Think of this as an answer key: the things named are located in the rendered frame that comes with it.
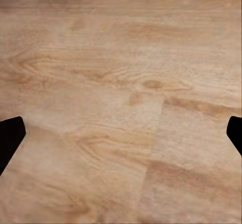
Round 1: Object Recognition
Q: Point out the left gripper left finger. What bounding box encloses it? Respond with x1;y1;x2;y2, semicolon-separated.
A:
0;116;26;176

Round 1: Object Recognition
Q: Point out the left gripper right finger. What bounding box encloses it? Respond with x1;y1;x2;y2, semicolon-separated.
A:
226;116;242;156

